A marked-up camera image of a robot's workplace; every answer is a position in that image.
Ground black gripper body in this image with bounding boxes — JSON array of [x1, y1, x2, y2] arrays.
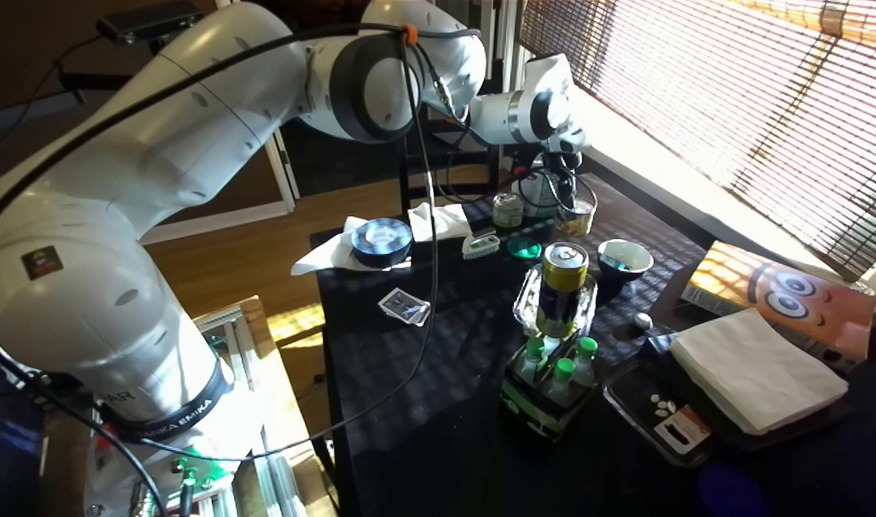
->
[[534, 141, 590, 187]]

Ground tall yellow and blue can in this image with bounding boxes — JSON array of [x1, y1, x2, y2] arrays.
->
[[538, 238, 593, 340]]

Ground black and white bowl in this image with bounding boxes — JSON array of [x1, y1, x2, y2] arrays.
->
[[594, 235, 658, 284]]

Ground glass jar with green label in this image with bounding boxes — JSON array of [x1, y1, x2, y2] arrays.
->
[[493, 189, 530, 232]]

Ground green round lid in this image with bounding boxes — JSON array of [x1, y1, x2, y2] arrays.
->
[[510, 238, 549, 264]]

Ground white and green scrub brush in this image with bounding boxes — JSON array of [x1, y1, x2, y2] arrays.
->
[[459, 231, 507, 264]]

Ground cream folded paper napkin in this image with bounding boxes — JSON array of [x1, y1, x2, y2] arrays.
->
[[405, 199, 474, 247]]

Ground large window blind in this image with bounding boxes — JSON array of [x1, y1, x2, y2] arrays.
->
[[518, 0, 876, 284]]

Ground blue playing card deck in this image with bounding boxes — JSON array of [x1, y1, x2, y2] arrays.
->
[[376, 284, 434, 332]]

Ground pack of green capped bottles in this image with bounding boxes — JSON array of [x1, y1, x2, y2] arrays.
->
[[497, 332, 605, 446]]

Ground black flat tray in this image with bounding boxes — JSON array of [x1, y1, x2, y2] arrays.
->
[[602, 329, 856, 471]]

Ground yellow orange book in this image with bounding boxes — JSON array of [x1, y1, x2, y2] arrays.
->
[[679, 238, 876, 372]]

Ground white folded napkin stack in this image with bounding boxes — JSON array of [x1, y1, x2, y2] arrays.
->
[[671, 309, 854, 439]]

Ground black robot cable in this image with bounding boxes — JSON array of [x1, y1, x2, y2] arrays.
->
[[0, 23, 459, 517]]

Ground black camera on stand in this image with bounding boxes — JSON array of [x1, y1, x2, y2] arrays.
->
[[92, 3, 207, 49]]

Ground aluminium frame rails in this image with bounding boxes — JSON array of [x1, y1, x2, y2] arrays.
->
[[192, 300, 314, 517]]

